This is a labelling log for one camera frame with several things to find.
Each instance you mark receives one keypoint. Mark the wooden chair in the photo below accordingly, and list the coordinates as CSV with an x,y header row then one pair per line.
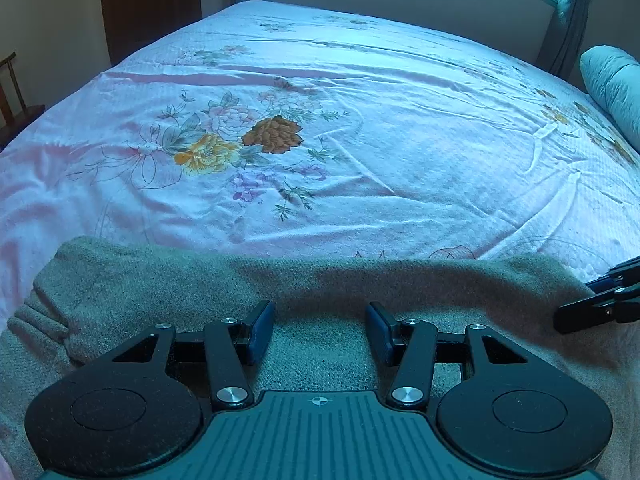
x,y
17,105

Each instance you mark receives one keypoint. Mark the light blue pillow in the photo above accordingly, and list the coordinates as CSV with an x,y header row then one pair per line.
x,y
617,90

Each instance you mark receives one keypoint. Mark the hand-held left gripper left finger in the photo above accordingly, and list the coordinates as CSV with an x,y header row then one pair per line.
x,y
260,332

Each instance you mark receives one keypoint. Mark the dark wooden wardrobe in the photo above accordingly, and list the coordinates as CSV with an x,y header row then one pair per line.
x,y
150,5

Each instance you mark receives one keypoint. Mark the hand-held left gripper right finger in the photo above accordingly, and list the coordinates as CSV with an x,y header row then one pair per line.
x,y
380,332

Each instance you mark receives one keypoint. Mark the grey-green pants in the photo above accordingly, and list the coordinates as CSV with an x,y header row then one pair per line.
x,y
310,300

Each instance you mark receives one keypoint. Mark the bed with floral sheet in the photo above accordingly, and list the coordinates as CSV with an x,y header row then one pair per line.
x,y
350,135

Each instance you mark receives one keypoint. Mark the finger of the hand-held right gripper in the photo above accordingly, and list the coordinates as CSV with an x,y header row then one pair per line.
x,y
615,275
595,312

